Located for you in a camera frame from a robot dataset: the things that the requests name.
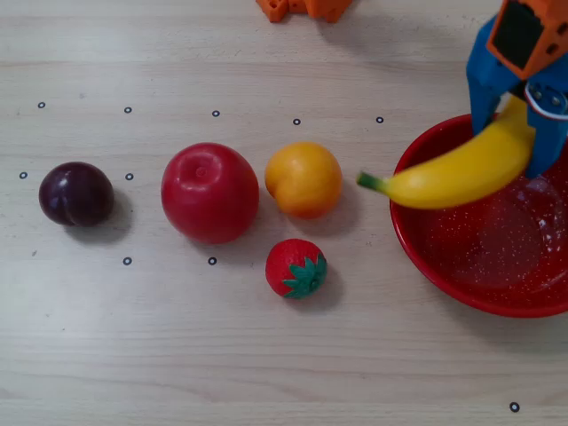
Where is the blue gripper with motor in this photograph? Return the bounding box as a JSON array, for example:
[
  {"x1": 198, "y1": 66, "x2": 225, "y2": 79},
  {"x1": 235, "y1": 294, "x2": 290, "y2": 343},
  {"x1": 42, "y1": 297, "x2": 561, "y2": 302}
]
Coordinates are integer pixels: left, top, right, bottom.
[{"x1": 465, "y1": 15, "x2": 568, "y2": 178}]

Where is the yellow plastic banana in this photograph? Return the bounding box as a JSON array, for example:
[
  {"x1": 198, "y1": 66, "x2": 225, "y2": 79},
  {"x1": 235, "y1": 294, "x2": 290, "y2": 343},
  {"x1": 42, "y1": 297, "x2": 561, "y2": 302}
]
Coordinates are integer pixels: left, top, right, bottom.
[{"x1": 357, "y1": 95, "x2": 537, "y2": 209}]

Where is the orange robot base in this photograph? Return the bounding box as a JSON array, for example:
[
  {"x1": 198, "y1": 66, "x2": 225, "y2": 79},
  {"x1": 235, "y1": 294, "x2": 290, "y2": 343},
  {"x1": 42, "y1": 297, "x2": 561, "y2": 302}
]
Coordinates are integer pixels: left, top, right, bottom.
[{"x1": 256, "y1": 0, "x2": 356, "y2": 23}]

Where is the red speckled enamel bowl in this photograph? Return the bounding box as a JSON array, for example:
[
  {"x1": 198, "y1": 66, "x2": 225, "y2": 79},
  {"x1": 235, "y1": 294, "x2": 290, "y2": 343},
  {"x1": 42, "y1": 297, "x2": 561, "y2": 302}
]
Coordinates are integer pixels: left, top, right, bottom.
[{"x1": 389, "y1": 113, "x2": 568, "y2": 319}]

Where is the yellow orange plastic peach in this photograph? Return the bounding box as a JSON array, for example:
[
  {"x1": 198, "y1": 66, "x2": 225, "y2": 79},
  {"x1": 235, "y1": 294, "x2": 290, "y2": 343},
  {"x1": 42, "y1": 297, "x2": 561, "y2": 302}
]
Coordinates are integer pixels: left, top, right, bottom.
[{"x1": 264, "y1": 141, "x2": 343, "y2": 220}]

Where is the red plastic strawberry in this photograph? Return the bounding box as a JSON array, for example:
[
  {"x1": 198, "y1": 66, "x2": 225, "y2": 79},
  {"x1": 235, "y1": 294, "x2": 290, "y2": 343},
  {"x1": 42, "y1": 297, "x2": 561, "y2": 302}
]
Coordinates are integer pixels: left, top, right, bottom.
[{"x1": 264, "y1": 238, "x2": 328, "y2": 300}]

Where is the red plastic apple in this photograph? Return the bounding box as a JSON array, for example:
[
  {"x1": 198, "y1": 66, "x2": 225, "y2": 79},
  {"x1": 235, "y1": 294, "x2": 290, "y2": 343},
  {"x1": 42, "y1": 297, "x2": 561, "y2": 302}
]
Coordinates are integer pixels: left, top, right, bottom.
[{"x1": 160, "y1": 141, "x2": 261, "y2": 245}]

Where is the dark purple plastic plum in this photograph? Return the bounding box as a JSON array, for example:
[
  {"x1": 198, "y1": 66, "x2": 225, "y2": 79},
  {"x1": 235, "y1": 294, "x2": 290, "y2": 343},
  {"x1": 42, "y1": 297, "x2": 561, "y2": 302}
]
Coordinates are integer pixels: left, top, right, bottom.
[{"x1": 38, "y1": 161, "x2": 114, "y2": 228}]

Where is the white red servo cable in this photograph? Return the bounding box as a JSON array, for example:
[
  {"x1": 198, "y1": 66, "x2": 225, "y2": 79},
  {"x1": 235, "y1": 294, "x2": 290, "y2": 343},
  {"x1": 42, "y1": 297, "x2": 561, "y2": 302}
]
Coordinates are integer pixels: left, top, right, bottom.
[{"x1": 525, "y1": 83, "x2": 568, "y2": 122}]

